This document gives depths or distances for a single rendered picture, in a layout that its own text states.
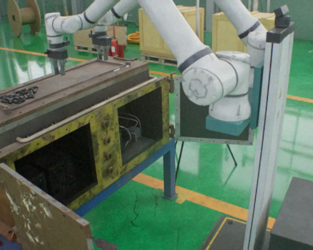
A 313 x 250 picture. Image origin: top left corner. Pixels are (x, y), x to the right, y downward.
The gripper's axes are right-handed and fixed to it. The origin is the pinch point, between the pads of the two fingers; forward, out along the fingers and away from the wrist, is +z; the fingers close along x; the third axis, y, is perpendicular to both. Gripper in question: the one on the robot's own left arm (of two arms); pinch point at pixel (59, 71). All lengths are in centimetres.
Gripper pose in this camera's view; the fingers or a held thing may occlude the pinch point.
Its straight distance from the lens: 210.9
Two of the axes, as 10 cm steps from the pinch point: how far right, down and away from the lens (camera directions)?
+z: 0.2, 9.0, 4.3
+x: 8.3, 2.2, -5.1
